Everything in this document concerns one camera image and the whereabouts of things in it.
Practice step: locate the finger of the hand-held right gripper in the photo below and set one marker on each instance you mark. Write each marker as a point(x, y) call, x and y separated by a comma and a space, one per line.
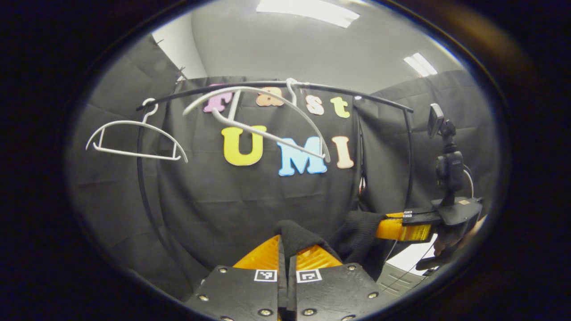
point(401, 231)
point(421, 217)

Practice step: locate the black clothes rack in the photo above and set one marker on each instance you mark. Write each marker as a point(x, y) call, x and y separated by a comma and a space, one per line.
point(267, 84)

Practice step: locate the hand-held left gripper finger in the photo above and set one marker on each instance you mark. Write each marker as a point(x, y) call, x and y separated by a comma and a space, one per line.
point(292, 294)
point(282, 294)

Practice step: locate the large ceiling light panel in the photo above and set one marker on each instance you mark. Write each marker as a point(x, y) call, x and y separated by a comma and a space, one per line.
point(308, 11)

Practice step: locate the small ceiling light panel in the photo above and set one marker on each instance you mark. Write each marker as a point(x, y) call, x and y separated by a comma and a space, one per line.
point(420, 64)

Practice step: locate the white clothes hanger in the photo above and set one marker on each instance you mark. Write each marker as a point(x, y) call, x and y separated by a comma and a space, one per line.
point(276, 100)
point(134, 123)

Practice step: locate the black garment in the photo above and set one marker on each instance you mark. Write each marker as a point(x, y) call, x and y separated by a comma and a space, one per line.
point(357, 236)

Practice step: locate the white storage box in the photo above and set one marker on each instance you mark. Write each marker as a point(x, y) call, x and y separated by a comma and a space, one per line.
point(415, 256)

